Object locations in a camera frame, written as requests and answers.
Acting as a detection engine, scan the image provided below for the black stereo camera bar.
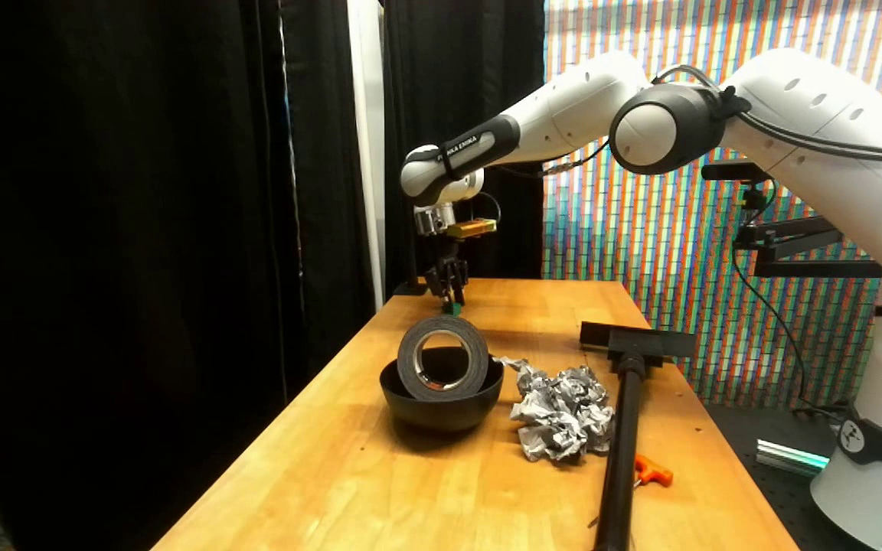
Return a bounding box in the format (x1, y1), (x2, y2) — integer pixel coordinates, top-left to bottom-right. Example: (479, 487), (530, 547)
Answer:
(702, 158), (771, 185)

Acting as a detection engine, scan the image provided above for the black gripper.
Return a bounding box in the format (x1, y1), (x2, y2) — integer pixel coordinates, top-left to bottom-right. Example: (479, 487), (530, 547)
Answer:
(427, 235), (470, 311)

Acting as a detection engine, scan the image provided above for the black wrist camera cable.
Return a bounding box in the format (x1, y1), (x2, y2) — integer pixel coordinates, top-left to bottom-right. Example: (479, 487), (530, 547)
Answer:
(536, 60), (882, 177)

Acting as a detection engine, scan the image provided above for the white floor strip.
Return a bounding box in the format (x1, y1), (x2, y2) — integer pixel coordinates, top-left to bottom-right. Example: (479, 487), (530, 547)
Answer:
(754, 436), (833, 473)

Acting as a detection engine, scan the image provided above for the small orange tool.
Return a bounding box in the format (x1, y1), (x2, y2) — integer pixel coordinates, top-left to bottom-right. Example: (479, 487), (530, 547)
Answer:
(633, 457), (677, 489)

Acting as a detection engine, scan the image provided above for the black bowl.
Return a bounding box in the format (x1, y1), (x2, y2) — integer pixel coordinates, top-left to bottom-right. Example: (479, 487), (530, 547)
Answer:
(376, 348), (510, 434)

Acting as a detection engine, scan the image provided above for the yellow green taped wrist camera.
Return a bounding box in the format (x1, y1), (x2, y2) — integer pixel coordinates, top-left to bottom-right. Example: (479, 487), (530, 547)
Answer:
(448, 214), (501, 243)

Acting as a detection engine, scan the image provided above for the grey gaffer tape roll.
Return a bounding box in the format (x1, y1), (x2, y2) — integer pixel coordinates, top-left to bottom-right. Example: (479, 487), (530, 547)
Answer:
(395, 311), (495, 398)

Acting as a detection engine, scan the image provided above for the black tool with red handle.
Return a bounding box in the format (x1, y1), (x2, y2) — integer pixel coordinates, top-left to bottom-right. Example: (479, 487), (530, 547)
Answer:
(576, 318), (698, 551)

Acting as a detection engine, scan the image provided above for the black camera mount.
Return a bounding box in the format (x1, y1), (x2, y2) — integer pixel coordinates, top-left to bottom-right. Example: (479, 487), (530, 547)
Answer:
(728, 179), (882, 282)

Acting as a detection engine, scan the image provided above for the striped iridescent backdrop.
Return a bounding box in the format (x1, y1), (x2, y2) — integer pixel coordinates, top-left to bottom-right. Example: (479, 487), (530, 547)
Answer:
(544, 0), (882, 410)

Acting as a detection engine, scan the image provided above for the white pillar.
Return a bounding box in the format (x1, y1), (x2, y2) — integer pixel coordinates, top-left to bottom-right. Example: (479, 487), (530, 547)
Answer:
(346, 0), (388, 315)

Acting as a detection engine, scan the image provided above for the crumpled silver foil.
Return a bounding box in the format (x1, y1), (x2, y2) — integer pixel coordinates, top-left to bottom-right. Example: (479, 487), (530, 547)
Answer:
(505, 358), (620, 466)

